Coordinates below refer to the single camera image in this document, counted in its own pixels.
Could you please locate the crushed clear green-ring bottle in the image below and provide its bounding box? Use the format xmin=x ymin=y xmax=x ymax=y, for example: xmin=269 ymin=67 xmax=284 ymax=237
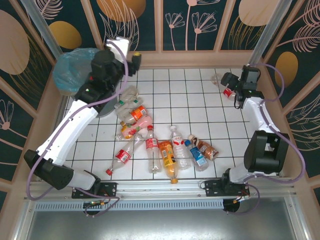
xmin=114 ymin=85 xmax=140 ymax=110

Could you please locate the grey slotted cable duct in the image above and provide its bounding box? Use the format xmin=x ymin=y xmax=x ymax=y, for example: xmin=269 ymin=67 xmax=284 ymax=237
xmin=34 ymin=199 xmax=225 ymax=211

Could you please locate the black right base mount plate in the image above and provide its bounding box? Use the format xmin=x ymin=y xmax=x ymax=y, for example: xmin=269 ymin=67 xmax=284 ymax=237
xmin=204 ymin=180 xmax=251 ymax=199

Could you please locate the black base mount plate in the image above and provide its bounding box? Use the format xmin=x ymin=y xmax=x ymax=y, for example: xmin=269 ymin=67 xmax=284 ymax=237
xmin=204 ymin=180 xmax=251 ymax=199
xmin=71 ymin=181 xmax=118 ymax=200

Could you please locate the clear red label bottle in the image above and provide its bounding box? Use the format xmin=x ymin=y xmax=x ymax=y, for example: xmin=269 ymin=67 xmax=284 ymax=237
xmin=211 ymin=74 xmax=238 ymax=101

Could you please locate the aluminium frame post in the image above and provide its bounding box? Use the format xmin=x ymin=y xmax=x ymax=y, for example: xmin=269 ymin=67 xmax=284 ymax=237
xmin=19 ymin=0 xmax=63 ymax=60
xmin=246 ymin=0 xmax=293 ymax=74

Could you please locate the pink drink bottle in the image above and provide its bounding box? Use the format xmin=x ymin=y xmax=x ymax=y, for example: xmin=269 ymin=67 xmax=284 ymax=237
xmin=115 ymin=116 xmax=153 ymax=142

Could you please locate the brushed metal plate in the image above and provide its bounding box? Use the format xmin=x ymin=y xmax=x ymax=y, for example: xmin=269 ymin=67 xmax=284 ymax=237
xmin=24 ymin=197 xmax=308 ymax=240

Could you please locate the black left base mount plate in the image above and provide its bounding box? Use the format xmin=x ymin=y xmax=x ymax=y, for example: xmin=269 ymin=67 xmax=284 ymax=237
xmin=71 ymin=181 xmax=118 ymax=200

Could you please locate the white cap clear water bottle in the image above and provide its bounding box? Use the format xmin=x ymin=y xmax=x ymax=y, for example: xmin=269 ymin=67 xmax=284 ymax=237
xmin=169 ymin=124 xmax=193 ymax=171

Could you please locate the brown coffee drink bottle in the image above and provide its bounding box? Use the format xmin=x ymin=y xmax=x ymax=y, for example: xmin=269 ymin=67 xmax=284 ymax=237
xmin=187 ymin=134 xmax=220 ymax=162

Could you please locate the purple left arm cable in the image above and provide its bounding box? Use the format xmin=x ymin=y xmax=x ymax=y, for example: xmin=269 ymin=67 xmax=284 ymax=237
xmin=26 ymin=39 xmax=131 ymax=218

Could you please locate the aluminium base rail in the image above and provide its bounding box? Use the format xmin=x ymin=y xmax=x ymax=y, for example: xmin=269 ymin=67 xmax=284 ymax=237
xmin=23 ymin=176 xmax=300 ymax=201

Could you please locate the crushed red label cola bottle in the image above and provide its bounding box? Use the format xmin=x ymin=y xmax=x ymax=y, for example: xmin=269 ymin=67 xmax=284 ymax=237
xmin=105 ymin=129 xmax=148 ymax=176

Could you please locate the orange label plastic bottle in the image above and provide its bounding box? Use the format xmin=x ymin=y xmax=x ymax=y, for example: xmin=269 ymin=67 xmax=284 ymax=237
xmin=119 ymin=104 xmax=148 ymax=127

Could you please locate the blue label plastic bottle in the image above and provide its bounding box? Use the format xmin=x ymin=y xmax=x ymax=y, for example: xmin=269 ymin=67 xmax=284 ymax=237
xmin=184 ymin=139 xmax=210 ymax=173

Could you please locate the red cap red label bottle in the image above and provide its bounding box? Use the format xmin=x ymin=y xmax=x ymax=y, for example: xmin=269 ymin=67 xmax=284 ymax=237
xmin=145 ymin=124 xmax=163 ymax=175

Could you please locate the orange juice bottle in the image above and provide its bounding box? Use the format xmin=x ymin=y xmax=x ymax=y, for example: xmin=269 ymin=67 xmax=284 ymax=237
xmin=158 ymin=140 xmax=180 ymax=185

